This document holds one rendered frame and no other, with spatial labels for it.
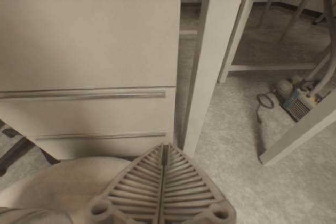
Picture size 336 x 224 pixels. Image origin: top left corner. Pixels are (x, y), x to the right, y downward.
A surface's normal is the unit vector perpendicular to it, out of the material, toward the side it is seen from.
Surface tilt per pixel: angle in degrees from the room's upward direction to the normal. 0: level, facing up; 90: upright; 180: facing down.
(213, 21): 90
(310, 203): 0
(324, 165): 0
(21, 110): 90
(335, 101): 90
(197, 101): 90
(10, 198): 0
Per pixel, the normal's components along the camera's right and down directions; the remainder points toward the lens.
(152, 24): 0.05, 0.73
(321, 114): -1.00, 0.04
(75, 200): 0.00, -0.68
